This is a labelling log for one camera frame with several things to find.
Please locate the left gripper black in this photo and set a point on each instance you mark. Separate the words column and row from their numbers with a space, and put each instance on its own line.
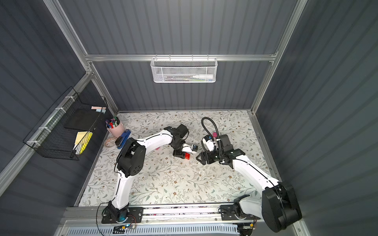
column 180, row 153

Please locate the black notebook in basket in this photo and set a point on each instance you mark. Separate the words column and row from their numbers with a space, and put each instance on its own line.
column 81, row 120

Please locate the aluminium rail front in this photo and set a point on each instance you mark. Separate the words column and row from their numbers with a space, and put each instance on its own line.
column 161, row 214

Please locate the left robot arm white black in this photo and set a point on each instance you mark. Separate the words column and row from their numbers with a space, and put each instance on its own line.
column 130, row 160

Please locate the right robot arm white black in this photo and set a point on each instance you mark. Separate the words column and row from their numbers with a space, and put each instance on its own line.
column 278, row 205

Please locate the yellow sticky note pad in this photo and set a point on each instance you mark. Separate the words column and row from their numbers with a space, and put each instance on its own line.
column 82, row 140

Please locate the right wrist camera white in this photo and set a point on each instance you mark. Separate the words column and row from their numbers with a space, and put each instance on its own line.
column 208, row 143

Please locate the pink pen cup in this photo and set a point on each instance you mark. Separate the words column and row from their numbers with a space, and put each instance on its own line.
column 117, row 131

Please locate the blue stapler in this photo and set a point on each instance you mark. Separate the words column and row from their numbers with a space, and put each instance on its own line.
column 120, row 142

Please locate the round tape roll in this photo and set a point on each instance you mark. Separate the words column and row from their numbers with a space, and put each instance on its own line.
column 110, row 142

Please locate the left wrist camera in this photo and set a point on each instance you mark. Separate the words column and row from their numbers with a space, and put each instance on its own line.
column 189, row 148

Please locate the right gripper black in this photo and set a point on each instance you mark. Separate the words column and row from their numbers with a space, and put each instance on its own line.
column 202, row 158

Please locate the red lego brick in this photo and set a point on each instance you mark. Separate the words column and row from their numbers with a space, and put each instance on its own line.
column 187, row 156

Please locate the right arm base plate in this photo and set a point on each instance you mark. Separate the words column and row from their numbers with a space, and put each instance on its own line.
column 234, row 212

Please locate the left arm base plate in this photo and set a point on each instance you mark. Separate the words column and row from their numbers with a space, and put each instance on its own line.
column 124, row 216

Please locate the white wire mesh basket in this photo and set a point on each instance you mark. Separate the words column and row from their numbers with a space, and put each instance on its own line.
column 170, row 71

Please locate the black wire wall basket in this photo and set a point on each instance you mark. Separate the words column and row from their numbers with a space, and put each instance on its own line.
column 52, row 140

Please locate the white marker in basket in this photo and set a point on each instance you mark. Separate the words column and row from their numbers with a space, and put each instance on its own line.
column 203, row 77

